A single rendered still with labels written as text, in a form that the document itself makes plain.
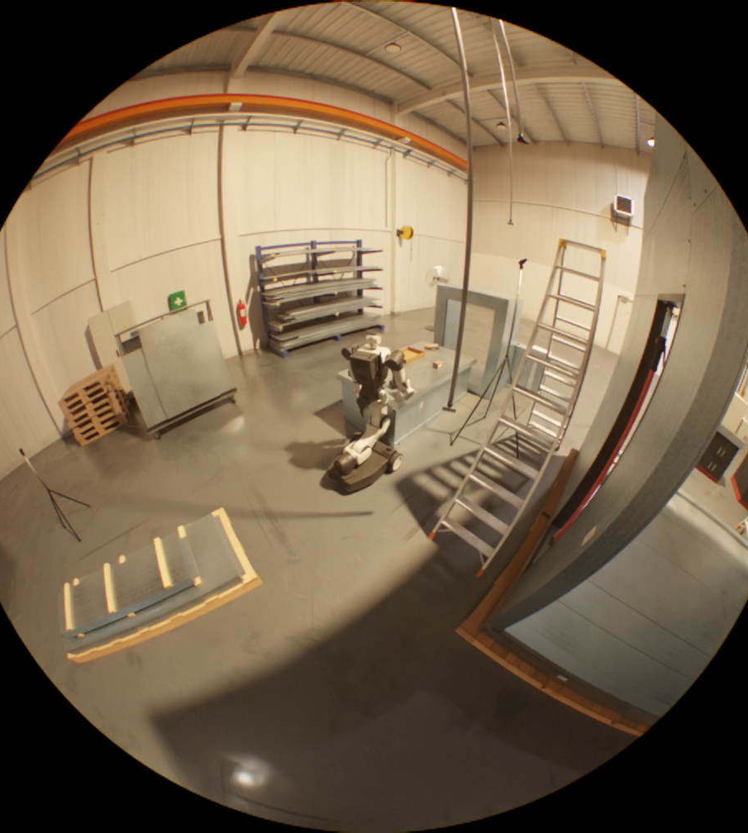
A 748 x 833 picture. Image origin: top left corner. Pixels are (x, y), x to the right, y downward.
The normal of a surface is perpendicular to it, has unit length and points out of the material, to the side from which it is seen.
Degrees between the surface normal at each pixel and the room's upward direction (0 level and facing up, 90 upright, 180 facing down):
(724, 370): 90
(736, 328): 90
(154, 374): 78
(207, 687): 0
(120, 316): 90
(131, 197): 90
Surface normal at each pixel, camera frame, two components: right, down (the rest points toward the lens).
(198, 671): 0.00, -0.82
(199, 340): 0.69, 0.22
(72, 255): 0.66, 0.43
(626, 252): -0.75, 0.38
